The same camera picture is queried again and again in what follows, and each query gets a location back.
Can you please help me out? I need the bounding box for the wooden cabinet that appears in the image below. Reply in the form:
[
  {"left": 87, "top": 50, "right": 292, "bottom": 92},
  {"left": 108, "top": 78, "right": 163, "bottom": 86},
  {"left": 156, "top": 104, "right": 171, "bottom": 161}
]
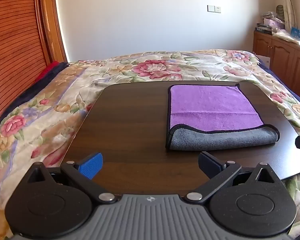
[{"left": 253, "top": 30, "right": 300, "bottom": 99}]

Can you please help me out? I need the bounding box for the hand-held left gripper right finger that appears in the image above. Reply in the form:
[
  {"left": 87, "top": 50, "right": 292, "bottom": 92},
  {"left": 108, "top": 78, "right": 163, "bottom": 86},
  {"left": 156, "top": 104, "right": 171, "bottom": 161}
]
[{"left": 184, "top": 151, "right": 282, "bottom": 204}]

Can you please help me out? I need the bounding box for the floral blanket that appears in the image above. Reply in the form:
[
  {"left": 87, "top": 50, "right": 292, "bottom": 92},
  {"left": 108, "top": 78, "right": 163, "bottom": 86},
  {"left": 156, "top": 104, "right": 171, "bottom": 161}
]
[{"left": 0, "top": 49, "right": 300, "bottom": 240}]

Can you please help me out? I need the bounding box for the red cloth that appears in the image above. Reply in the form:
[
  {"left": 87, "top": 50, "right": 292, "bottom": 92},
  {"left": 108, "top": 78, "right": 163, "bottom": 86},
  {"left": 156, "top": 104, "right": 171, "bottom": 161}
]
[{"left": 34, "top": 60, "right": 61, "bottom": 84}]

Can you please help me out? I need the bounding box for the white box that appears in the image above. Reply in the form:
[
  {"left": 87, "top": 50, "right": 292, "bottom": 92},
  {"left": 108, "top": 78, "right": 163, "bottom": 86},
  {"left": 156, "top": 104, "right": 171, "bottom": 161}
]
[{"left": 254, "top": 54, "right": 271, "bottom": 69}]

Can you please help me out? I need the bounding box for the purple and grey towel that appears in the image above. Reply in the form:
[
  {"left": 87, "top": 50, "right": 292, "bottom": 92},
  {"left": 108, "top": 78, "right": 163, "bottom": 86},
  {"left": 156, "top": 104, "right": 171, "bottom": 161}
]
[{"left": 165, "top": 82, "right": 281, "bottom": 152}]

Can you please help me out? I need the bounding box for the clear plastic bag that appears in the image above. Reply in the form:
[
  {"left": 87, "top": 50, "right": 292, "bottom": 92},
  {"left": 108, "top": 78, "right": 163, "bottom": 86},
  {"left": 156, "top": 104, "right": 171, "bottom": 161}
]
[{"left": 272, "top": 28, "right": 300, "bottom": 43}]

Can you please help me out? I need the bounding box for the dark blue bed sheet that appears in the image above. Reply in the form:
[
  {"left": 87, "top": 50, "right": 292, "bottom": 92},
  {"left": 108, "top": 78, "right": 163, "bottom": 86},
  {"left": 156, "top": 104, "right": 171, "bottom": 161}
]
[{"left": 0, "top": 62, "right": 71, "bottom": 140}]

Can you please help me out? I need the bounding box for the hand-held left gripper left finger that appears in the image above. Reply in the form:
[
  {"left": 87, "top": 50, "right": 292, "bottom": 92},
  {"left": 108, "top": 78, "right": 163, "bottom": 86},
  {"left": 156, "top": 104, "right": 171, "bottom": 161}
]
[{"left": 27, "top": 152, "right": 121, "bottom": 204}]

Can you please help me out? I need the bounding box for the wooden slatted headboard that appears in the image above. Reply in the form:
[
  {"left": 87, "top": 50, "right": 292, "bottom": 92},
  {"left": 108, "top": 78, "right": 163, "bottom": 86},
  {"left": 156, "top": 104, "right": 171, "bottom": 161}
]
[{"left": 0, "top": 0, "right": 67, "bottom": 140}]

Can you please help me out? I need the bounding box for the dark book stack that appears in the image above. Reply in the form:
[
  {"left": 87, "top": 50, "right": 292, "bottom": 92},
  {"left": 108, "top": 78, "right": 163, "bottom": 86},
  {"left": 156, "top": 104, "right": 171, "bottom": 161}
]
[{"left": 255, "top": 23, "right": 273, "bottom": 34}]

